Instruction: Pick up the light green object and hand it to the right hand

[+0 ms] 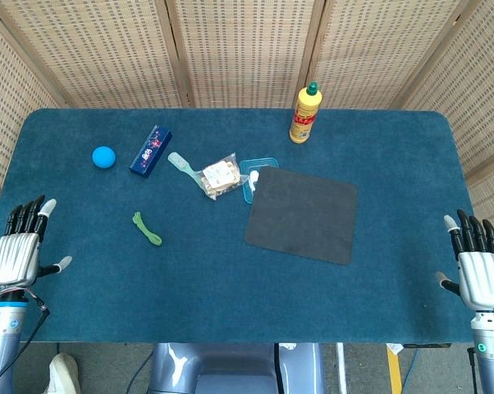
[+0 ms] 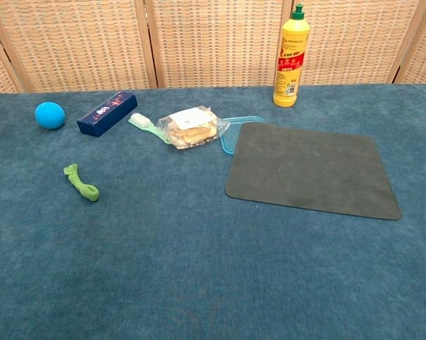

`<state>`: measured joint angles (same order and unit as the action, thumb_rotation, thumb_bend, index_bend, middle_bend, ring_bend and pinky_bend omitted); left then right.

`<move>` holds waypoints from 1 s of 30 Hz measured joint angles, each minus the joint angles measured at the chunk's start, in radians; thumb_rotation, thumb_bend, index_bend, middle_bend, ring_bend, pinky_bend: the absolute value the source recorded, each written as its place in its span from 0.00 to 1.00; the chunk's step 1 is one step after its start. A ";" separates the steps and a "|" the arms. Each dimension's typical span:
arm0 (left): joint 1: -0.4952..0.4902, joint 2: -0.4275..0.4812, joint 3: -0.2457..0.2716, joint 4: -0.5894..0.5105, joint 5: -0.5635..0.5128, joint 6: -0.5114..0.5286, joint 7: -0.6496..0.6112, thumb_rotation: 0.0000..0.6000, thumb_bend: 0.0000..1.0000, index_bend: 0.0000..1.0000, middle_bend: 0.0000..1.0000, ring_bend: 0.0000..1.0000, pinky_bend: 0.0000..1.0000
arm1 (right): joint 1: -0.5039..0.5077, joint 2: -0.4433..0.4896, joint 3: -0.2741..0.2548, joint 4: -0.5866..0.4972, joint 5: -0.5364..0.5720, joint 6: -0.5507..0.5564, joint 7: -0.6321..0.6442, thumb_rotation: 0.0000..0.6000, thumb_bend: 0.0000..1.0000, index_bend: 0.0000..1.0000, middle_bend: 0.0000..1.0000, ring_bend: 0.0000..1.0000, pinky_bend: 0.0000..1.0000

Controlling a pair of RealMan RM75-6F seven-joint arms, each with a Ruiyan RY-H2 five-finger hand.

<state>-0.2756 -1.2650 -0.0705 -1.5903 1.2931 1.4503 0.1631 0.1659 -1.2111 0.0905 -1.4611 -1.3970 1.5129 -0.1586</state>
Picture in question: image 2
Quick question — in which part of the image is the wrapped sandwich packet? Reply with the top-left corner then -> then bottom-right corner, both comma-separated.
155,106 -> 231,150

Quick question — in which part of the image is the blue table cloth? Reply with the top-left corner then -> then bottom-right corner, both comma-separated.
0,83 -> 426,340

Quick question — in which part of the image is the dark grey mat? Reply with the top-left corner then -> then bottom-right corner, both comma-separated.
224,122 -> 403,221

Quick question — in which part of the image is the yellow bottle with green cap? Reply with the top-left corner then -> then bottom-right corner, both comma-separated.
272,3 -> 311,108

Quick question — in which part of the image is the transparent blue container lid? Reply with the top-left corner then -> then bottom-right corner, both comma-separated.
219,115 -> 266,156

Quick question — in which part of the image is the dark blue printed box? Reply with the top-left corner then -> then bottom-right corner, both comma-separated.
76,91 -> 139,138

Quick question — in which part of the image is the blue rubber ball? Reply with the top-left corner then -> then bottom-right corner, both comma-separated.
35,101 -> 66,130

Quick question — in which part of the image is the woven bamboo folding screen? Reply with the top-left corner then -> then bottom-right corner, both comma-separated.
0,0 -> 426,95

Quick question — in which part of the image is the light green brush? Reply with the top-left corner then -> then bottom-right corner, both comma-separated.
128,113 -> 173,145

